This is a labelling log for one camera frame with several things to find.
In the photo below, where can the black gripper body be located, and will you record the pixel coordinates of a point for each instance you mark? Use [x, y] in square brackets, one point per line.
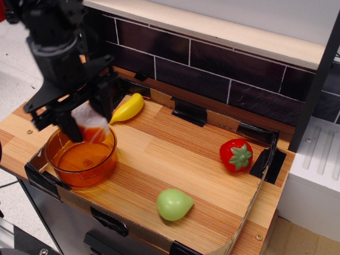
[67, 83]

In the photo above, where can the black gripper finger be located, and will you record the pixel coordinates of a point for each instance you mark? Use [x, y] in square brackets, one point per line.
[68, 125]
[105, 98]

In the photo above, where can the salmon sushi toy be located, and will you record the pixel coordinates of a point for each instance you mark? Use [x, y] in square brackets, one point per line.
[93, 126]

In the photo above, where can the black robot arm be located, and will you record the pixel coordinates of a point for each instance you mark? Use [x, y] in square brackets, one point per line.
[58, 35]

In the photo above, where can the orange transparent plastic pot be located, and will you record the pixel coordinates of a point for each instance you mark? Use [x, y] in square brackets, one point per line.
[83, 164]

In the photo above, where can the cardboard fence with black tape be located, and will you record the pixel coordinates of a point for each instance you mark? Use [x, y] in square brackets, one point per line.
[170, 144]

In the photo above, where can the yellow toy banana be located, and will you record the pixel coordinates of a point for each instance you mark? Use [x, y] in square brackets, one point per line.
[129, 109]

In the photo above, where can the green toy pear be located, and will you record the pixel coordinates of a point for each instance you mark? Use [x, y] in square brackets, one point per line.
[173, 204]

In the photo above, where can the red toy strawberry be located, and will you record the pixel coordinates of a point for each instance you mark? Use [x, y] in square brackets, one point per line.
[236, 155]

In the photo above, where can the light wooden shelf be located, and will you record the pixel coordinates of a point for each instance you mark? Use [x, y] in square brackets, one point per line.
[255, 41]

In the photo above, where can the white grooved block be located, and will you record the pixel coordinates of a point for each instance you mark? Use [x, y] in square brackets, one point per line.
[310, 197]

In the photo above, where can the black metal post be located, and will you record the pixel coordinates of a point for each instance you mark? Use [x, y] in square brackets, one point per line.
[316, 86]

